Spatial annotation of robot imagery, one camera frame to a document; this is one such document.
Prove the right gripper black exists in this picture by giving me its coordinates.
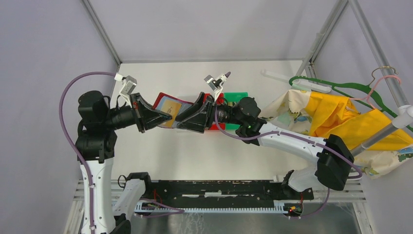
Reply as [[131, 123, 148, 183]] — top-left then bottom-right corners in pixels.
[[176, 92, 244, 133]]

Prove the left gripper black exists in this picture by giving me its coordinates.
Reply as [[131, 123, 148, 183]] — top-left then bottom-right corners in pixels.
[[103, 92, 172, 132]]

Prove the red leather card holder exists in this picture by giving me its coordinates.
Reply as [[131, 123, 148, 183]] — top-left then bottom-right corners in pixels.
[[153, 93, 193, 129]]

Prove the gold credit card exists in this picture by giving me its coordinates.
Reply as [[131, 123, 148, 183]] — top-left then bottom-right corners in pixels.
[[158, 98, 182, 128]]

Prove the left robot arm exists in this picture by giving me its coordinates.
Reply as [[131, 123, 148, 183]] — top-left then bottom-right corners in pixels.
[[75, 91, 172, 234]]

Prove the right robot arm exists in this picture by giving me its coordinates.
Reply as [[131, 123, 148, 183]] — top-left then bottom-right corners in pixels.
[[175, 93, 354, 199]]

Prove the red plastic bin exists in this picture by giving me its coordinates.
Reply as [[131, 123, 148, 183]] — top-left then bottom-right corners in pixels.
[[203, 93, 228, 131]]

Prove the green plastic bin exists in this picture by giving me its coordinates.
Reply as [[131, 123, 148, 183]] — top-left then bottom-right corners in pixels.
[[223, 92, 248, 131]]

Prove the yellow patterned cloth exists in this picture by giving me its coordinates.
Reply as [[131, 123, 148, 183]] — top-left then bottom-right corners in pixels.
[[261, 89, 413, 180]]

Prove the pink clothes hanger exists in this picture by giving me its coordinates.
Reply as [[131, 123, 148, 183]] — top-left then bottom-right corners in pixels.
[[350, 66, 401, 102]]

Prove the green clothes hanger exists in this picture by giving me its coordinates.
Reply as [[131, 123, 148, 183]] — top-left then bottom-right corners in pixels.
[[288, 76, 398, 118]]

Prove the white hanger rack stand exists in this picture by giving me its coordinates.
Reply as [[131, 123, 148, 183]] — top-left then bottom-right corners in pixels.
[[261, 68, 413, 185]]

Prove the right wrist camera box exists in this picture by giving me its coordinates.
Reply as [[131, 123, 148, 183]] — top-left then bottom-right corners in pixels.
[[204, 72, 231, 101]]

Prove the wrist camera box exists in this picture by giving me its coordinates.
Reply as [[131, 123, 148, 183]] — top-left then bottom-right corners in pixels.
[[204, 72, 231, 101], [114, 73, 137, 106]]

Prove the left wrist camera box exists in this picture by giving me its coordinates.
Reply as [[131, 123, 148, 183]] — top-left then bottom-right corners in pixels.
[[114, 73, 137, 106]]

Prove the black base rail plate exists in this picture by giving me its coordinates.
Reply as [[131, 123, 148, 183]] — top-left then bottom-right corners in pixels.
[[137, 180, 314, 209]]

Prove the white cable duct strip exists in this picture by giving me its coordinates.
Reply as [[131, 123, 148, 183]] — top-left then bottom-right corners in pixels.
[[134, 200, 288, 215]]

